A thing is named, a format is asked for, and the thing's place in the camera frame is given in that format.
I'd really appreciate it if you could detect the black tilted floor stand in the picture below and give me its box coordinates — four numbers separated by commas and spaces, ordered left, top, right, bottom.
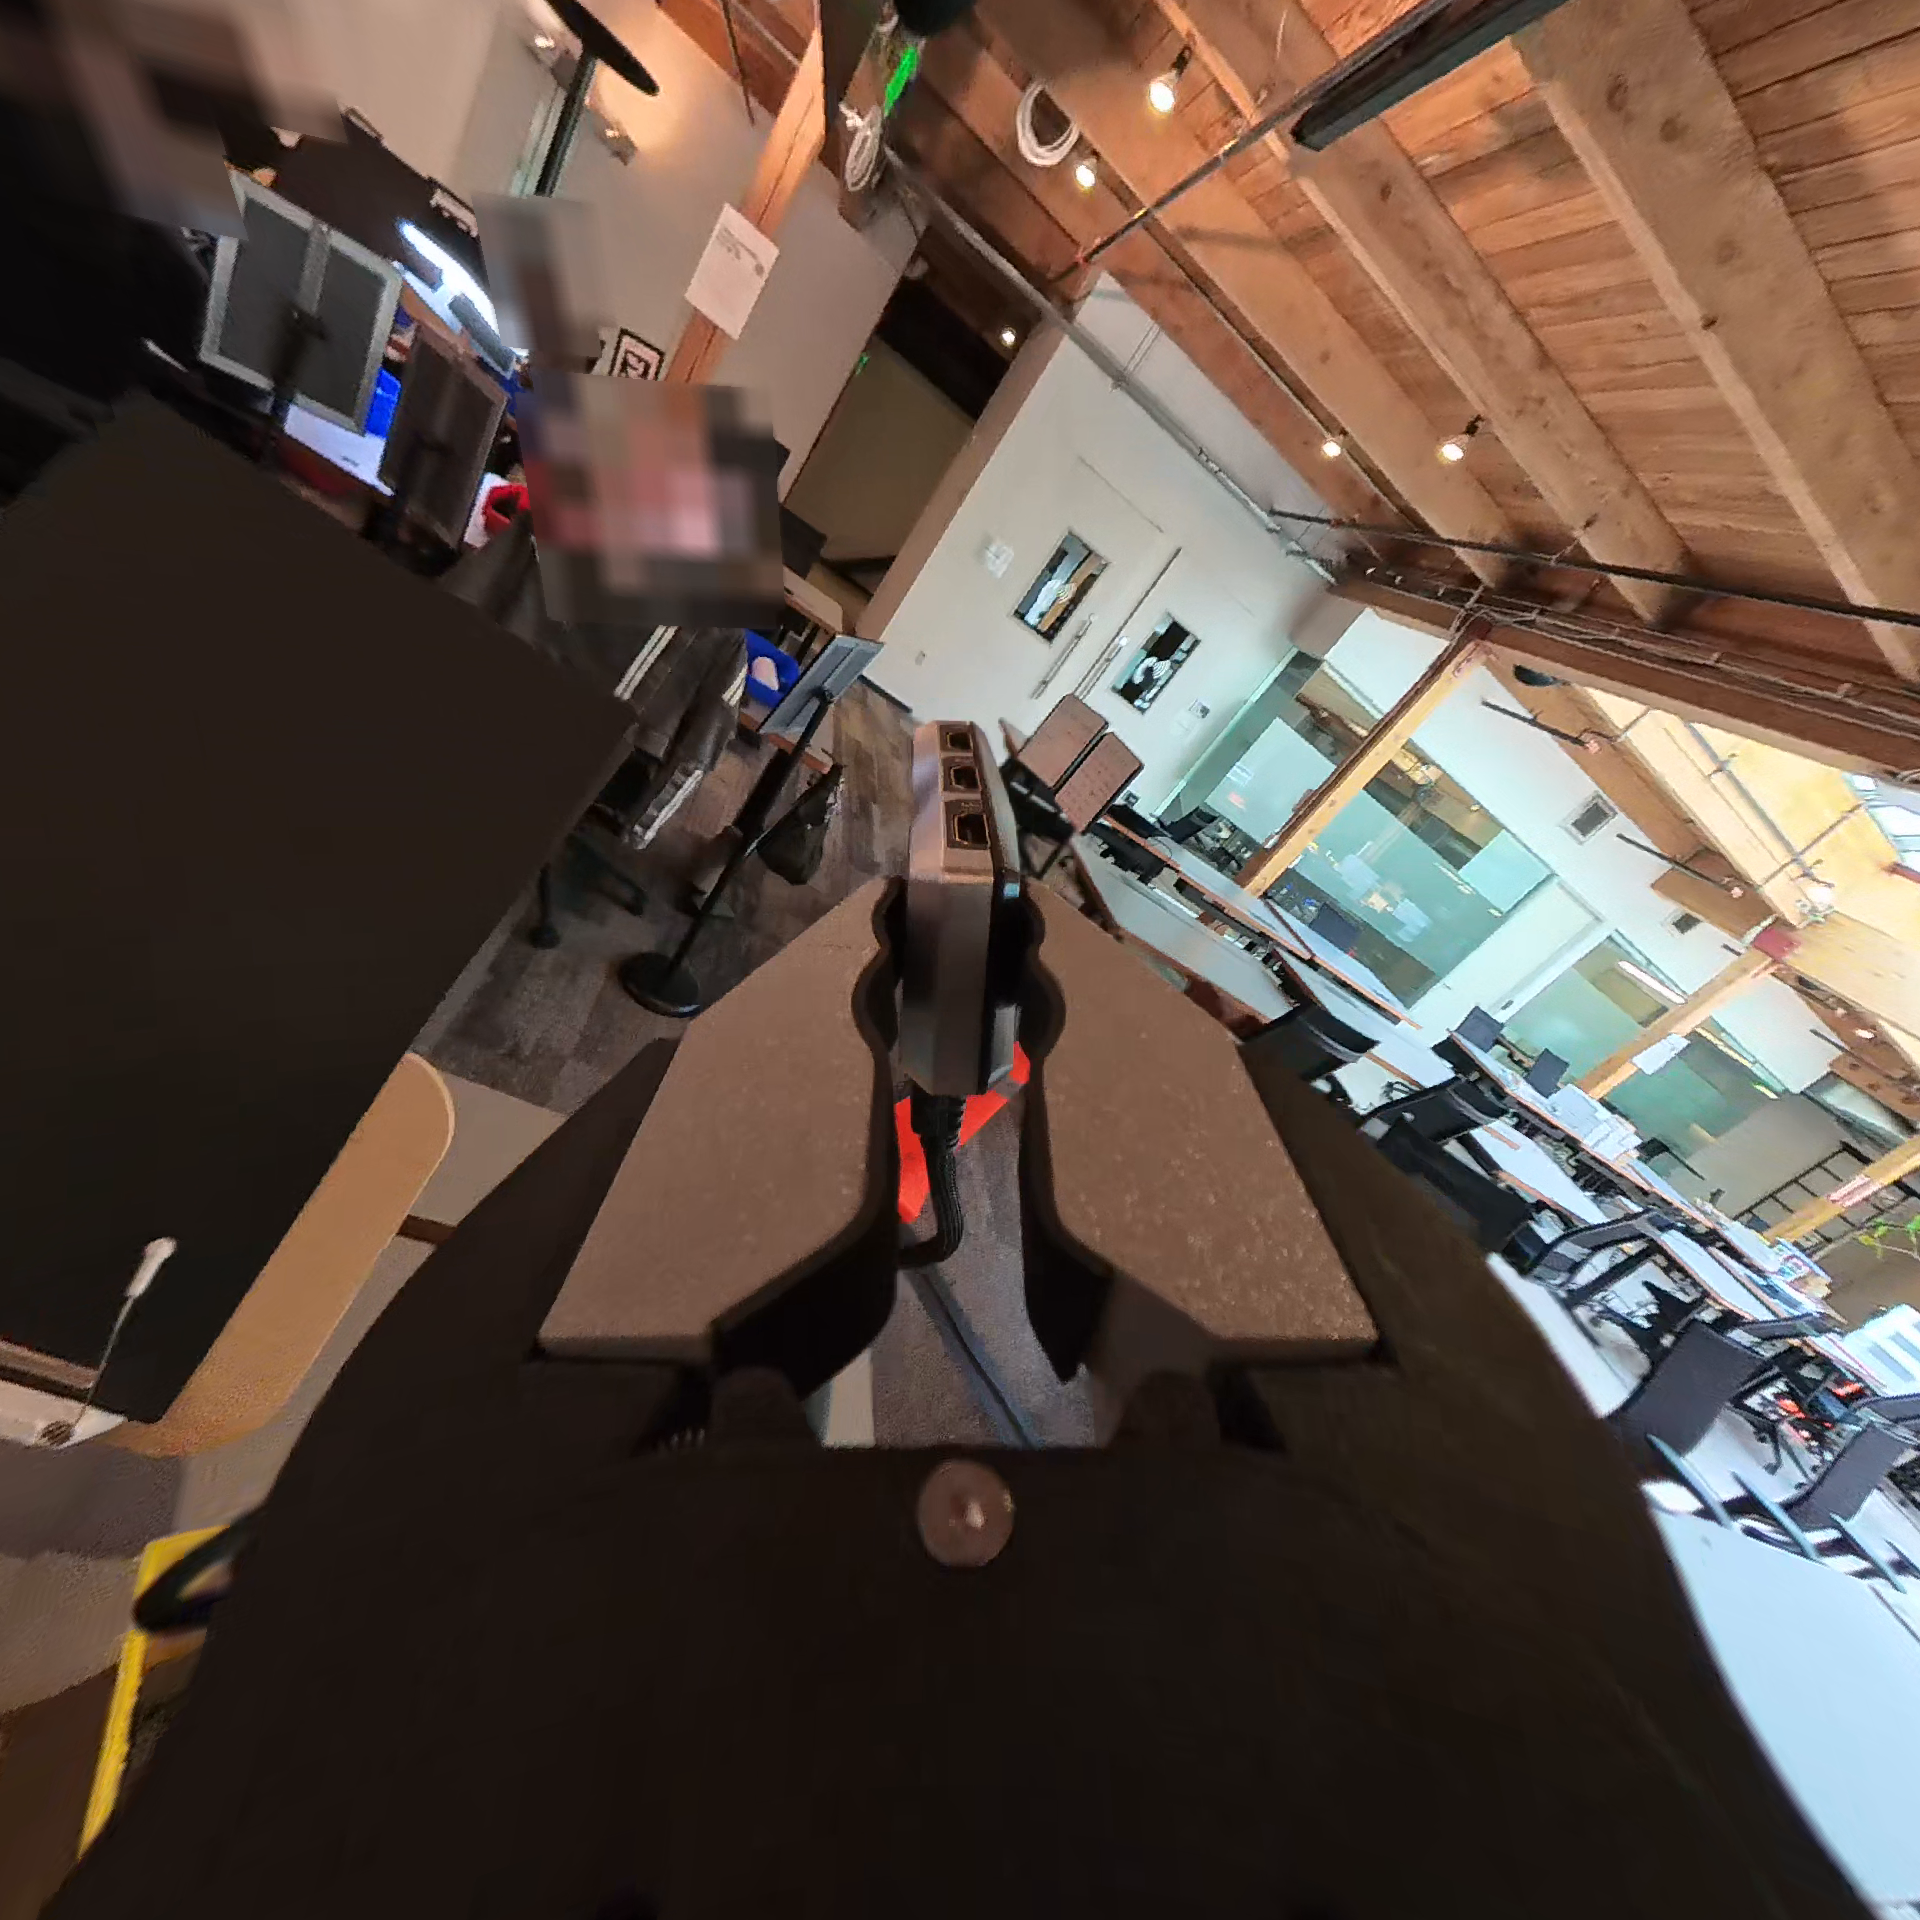
619, 633, 889, 1024

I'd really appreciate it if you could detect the grey panel on stand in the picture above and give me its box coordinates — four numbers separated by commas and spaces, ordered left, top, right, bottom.
199, 169, 405, 441
378, 319, 513, 553

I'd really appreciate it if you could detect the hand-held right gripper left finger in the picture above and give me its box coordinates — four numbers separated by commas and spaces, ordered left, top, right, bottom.
540, 885, 903, 1363

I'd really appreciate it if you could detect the framed wall picture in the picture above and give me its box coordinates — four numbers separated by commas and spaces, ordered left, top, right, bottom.
1111, 611, 1203, 715
1014, 527, 1113, 643

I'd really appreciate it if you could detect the white tethered pin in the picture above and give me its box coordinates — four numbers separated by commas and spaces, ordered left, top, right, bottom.
52, 1233, 183, 1445

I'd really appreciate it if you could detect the metal hdmi port hub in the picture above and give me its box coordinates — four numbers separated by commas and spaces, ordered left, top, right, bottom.
893, 720, 1041, 1273

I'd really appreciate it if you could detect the white paper sign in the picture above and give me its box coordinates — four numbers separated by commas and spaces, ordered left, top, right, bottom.
686, 201, 782, 339

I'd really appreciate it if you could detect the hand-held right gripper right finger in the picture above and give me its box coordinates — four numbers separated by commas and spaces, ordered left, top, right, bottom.
1020, 885, 1379, 1360

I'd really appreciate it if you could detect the yellow plastic bin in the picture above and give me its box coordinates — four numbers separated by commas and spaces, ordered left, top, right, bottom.
76, 1517, 255, 1864

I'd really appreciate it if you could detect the black board on white stand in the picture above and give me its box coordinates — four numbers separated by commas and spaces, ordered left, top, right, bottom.
0, 398, 645, 1459

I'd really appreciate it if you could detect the row of black office chairs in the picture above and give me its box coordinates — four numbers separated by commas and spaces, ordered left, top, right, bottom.
1246, 989, 1920, 1593

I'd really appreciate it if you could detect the orange traffic cone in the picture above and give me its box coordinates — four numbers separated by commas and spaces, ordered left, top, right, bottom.
897, 1040, 1037, 1219

